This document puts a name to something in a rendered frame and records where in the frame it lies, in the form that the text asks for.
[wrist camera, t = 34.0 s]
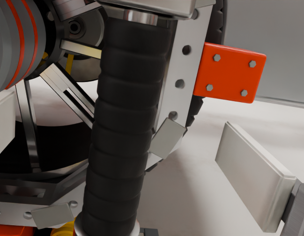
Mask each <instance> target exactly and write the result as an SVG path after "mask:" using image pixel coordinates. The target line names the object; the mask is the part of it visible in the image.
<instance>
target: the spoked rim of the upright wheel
mask: <svg viewBox="0 0 304 236"><path fill-rule="evenodd" d="M33 1H34V2H35V4H36V5H37V7H38V9H39V11H40V13H41V16H42V18H43V21H44V25H45V31H46V45H45V51H44V52H46V53H47V54H48V59H47V60H44V59H41V61H40V63H39V65H38V66H37V68H36V69H35V70H34V71H33V72H32V73H31V74H30V75H29V76H27V77H26V78H24V79H23V80H21V81H20V82H18V83H17V84H15V89H16V94H17V99H18V103H19V108H20V114H21V118H22V122H19V121H15V137H14V138H13V139H12V141H11V142H10V143H9V144H8V145H7V146H6V147H5V149H4V150H3V151H2V152H1V153H0V178H1V179H11V180H21V181H39V180H47V179H52V178H57V177H62V176H66V175H69V174H72V173H74V172H75V171H77V170H78V169H79V168H81V167H82V166H84V165H85V164H87V163H88V158H89V147H90V145H91V143H92V141H91V132H92V124H93V122H94V121H95V119H94V118H92V117H91V115H90V114H89V113H88V112H87V111H86V110H85V109H84V108H83V107H82V106H81V105H80V104H79V103H78V102H77V100H76V99H75V98H74V97H73V96H72V95H71V94H70V93H69V92H68V91H67V88H69V89H70V90H71V91H72V92H73V93H74V94H75V95H76V96H77V98H78V99H79V100H80V101H81V102H82V103H83V104H84V105H85V106H86V107H87V108H88V109H89V111H90V112H91V113H92V114H94V108H95V102H94V101H93V100H92V99H91V98H90V97H89V96H88V94H87V93H86V92H85V91H84V90H83V89H82V88H81V87H80V86H79V84H78V83H77V82H76V81H75V80H74V79H73V78H72V77H71V76H70V75H69V73H68V72H67V71H66V70H65V69H64V68H63V67H62V66H61V65H60V63H59V61H60V60H61V59H62V57H63V56H64V54H65V52H66V51H68V52H73V53H77V54H80V55H83V56H87V57H91V58H94V59H98V60H100V59H101V51H102V49H103V48H101V47H98V46H94V45H91V44H87V43H83V42H80V41H76V40H72V39H69V35H70V30H69V23H68V21H69V20H72V19H74V18H77V17H79V16H82V15H85V14H87V13H90V12H92V11H95V10H98V9H100V8H103V6H101V5H100V4H99V3H97V2H96V1H92V2H89V3H86V2H85V0H33ZM49 12H51V13H52V16H53V18H54V20H53V21H51V20H49V19H48V13H49ZM39 76H40V77H41V78H42V79H43V80H44V81H45V82H46V83H47V84H48V85H49V86H50V87H51V88H52V89H53V90H54V92H55V93H56V94H57V95H58V96H59V97H60V98H61V99H62V100H63V101H64V102H65V103H66V104H67V105H68V106H69V107H70V108H71V109H72V110H73V111H74V113H75V114H76V115H77V116H78V117H79V118H80V119H81V120H82V121H83V122H80V123H76V124H72V125H63V126H40V125H37V123H36V117H35V112H34V106H33V101H32V95H31V90H30V83H29V80H32V79H35V78H37V77H39Z"/></svg>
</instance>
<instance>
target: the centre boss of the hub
mask: <svg viewBox="0 0 304 236"><path fill-rule="evenodd" d="M68 23H69V30H70V35H69V38H70V39H73V40H77V39H80V38H82V37H83V36H84V35H85V33H86V29H87V27H86V23H85V21H84V20H83V19H82V18H81V17H77V18H74V19H72V20H69V21H68Z"/></svg>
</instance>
